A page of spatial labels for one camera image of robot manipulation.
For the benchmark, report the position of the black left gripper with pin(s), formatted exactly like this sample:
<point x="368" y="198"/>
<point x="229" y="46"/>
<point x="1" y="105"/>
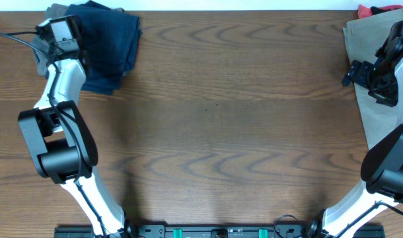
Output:
<point x="55" y="53"/>

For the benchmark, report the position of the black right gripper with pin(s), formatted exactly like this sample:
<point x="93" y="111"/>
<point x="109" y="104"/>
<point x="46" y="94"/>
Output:
<point x="388" y="98"/>

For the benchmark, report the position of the navy blue shorts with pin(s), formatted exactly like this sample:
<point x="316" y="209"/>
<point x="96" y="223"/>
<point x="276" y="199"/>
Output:
<point x="111" y="39"/>

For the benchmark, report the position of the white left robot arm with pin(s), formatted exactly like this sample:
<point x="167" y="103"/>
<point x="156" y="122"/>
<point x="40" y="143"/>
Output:
<point x="59" y="142"/>

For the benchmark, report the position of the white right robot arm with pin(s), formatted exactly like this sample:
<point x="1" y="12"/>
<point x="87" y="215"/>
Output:
<point x="381" y="183"/>

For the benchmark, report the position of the folded grey shorts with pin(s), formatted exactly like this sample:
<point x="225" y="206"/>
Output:
<point x="39" y="59"/>

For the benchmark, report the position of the khaki beige shorts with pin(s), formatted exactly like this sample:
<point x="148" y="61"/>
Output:
<point x="375" y="51"/>

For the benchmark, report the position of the red garment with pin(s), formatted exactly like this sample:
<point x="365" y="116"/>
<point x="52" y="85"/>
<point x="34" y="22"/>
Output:
<point x="364" y="12"/>

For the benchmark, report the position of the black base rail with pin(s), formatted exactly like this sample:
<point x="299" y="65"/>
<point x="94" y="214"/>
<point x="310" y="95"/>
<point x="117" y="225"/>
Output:
<point x="161" y="231"/>

